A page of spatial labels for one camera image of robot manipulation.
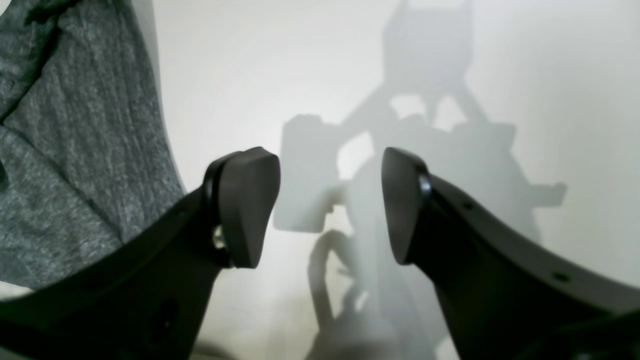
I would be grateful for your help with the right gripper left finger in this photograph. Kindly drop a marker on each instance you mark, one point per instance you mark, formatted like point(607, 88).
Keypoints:
point(147, 300)

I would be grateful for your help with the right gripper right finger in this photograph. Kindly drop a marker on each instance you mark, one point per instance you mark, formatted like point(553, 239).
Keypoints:
point(503, 297)

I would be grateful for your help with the grey long-sleeve T-shirt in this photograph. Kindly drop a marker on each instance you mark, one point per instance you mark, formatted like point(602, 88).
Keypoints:
point(85, 161)

